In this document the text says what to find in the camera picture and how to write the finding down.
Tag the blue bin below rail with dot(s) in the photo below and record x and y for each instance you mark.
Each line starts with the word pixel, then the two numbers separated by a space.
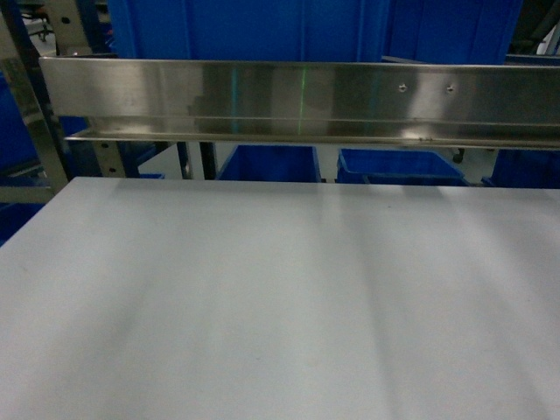
pixel 525 169
pixel 396 167
pixel 273 163

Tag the stainless steel shelf rail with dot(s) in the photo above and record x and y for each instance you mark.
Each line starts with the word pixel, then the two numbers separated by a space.
pixel 400 104

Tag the large blue bin upper left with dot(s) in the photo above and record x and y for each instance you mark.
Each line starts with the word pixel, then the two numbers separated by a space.
pixel 322 31

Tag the large blue bin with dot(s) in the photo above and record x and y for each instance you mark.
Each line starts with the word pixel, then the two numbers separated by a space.
pixel 451 32
pixel 322 31

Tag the blue bin below rail left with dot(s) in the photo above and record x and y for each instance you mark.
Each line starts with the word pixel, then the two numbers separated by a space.
pixel 273 163

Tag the blue bin below rail right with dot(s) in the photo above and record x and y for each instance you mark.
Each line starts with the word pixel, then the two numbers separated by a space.
pixel 525 169

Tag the blue bin below rail centre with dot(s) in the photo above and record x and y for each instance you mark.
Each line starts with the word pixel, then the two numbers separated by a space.
pixel 396 167

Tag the large blue bin upper centre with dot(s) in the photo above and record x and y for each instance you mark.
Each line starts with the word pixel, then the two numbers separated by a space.
pixel 451 32

